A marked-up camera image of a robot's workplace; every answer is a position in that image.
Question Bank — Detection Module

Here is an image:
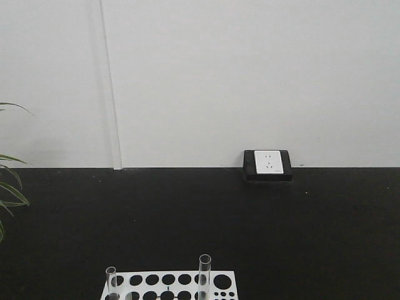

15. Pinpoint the white socket on black box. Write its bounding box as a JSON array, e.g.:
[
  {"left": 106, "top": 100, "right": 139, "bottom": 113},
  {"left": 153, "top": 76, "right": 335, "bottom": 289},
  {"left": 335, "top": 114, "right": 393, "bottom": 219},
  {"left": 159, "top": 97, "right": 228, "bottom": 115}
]
[{"left": 242, "top": 150, "right": 293, "bottom": 183}]

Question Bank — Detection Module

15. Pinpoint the white test tube rack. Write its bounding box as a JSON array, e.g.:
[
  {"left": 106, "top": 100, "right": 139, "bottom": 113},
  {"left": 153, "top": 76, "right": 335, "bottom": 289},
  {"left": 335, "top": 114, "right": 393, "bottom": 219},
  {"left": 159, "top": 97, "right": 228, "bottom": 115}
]
[{"left": 101, "top": 271, "right": 239, "bottom": 299}]

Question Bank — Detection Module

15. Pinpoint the green spider plant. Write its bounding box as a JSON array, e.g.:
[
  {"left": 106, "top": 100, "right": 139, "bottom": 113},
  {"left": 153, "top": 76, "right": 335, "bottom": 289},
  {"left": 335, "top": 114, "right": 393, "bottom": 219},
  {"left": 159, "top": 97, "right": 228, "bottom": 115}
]
[{"left": 1, "top": 102, "right": 32, "bottom": 243}]

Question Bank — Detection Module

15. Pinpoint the tall clear test tube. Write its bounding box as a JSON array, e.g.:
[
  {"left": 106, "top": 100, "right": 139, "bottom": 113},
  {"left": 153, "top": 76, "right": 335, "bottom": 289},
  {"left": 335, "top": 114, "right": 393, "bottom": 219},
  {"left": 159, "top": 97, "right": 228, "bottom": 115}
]
[{"left": 198, "top": 254, "right": 211, "bottom": 300}]

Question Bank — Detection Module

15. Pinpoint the short clear test tube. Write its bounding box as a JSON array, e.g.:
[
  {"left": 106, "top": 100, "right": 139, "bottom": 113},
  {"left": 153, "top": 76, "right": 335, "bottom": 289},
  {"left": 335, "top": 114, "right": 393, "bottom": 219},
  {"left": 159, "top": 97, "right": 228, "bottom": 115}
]
[{"left": 105, "top": 266, "right": 119, "bottom": 300}]

